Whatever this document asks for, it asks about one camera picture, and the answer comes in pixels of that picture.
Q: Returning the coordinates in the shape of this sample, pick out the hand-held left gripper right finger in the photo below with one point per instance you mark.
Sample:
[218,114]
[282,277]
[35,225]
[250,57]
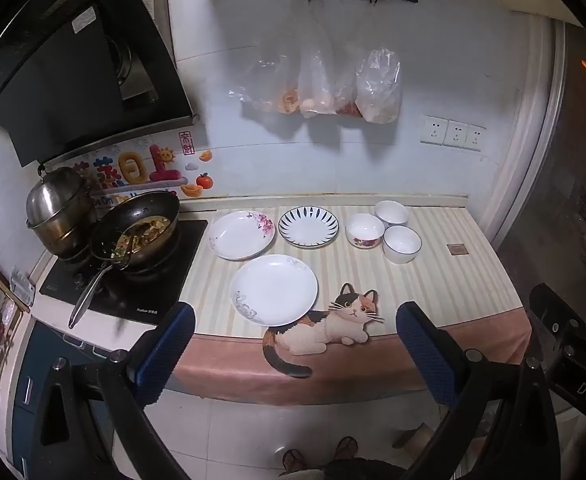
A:
[425,352]

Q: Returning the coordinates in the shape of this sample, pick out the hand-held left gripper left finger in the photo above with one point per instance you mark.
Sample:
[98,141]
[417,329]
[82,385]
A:
[168,340]

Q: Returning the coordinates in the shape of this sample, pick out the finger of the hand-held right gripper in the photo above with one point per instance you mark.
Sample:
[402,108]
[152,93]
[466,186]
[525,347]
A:
[550,310]

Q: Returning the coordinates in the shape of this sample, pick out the plain white bowl dark rim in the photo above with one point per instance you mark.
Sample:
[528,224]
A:
[402,247]

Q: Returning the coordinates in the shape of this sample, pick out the white bowl red flower print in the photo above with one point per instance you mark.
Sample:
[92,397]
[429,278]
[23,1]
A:
[364,232]

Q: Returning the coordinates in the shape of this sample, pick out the white plate blue stripe pattern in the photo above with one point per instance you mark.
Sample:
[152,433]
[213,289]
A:
[308,230]

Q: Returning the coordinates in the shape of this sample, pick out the black cooktop stove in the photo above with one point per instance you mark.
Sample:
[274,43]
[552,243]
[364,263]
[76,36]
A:
[173,280]

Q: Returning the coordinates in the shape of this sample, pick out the striped counter mat cat print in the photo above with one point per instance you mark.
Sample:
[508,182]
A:
[423,285]

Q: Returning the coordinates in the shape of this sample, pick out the beige box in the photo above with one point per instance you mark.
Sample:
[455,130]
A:
[417,437]

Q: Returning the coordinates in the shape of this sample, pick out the dark wok with food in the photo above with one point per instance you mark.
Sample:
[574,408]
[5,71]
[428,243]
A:
[148,245]

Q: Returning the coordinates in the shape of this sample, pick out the white plate grey flower print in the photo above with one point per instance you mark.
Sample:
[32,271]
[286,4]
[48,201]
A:
[275,287]

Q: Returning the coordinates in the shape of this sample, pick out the person's right foot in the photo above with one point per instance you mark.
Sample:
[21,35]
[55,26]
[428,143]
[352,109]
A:
[346,447]

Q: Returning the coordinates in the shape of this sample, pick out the person's foot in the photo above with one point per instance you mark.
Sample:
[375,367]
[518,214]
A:
[293,461]
[346,447]

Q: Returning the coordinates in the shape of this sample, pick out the white plate pink flower print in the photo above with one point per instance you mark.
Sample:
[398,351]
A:
[238,237]

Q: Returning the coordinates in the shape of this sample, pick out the person's dark clothing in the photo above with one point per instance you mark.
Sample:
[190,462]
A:
[358,471]

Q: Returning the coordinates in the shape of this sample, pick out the blue kitchen cabinet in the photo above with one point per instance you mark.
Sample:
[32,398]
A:
[33,360]

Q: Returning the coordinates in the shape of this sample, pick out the white bowl blue heart print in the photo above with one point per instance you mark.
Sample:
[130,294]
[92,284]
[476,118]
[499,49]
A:
[393,211]

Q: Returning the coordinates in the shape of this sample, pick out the person's left foot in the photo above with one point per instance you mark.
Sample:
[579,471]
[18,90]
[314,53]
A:
[293,461]

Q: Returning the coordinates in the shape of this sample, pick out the stainless steel steamer pot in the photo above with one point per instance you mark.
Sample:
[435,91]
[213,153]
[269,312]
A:
[55,200]

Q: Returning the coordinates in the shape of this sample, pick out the clear plastic bag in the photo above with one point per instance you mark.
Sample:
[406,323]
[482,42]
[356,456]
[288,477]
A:
[273,80]
[315,85]
[348,97]
[379,87]

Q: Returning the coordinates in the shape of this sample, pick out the black range hood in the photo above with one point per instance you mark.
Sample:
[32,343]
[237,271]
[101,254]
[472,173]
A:
[63,60]

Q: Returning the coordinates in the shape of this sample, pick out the white window frame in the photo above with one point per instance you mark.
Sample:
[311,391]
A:
[538,135]

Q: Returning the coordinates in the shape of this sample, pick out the colourful wall sticker set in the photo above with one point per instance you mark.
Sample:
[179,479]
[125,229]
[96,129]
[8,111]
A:
[159,162]

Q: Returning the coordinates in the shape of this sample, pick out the white wall socket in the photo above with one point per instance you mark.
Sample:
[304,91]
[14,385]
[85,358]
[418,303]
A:
[456,134]
[475,138]
[433,130]

